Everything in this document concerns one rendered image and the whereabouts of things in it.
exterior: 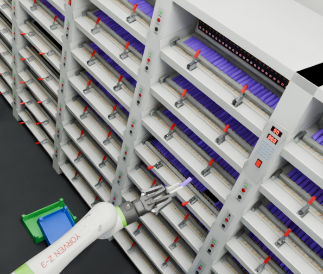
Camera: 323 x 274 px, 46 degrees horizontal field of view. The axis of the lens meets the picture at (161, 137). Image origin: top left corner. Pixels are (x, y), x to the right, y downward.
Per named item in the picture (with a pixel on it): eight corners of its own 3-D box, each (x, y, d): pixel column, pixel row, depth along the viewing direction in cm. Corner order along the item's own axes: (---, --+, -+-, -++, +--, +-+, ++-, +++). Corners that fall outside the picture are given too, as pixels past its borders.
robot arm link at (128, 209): (117, 213, 168) (127, 230, 163) (115, 200, 159) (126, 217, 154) (130, 207, 170) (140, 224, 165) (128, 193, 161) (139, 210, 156)
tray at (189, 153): (224, 205, 171) (228, 189, 160) (141, 124, 200) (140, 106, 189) (255, 181, 179) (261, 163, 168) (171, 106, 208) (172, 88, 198)
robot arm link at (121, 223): (85, 223, 163) (96, 247, 159) (84, 215, 152) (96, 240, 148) (115, 209, 168) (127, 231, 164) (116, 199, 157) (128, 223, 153)
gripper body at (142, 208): (138, 213, 158) (158, 203, 161) (128, 197, 162) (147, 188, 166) (139, 222, 164) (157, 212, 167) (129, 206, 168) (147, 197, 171)
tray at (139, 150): (210, 231, 184) (212, 223, 176) (134, 152, 213) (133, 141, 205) (239, 208, 192) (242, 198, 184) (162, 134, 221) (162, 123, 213)
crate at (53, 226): (84, 248, 257) (87, 244, 251) (56, 263, 244) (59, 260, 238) (63, 209, 264) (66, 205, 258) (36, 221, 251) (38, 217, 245)
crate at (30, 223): (35, 244, 250) (35, 237, 245) (21, 222, 260) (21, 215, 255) (75, 224, 269) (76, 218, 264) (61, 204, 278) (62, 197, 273)
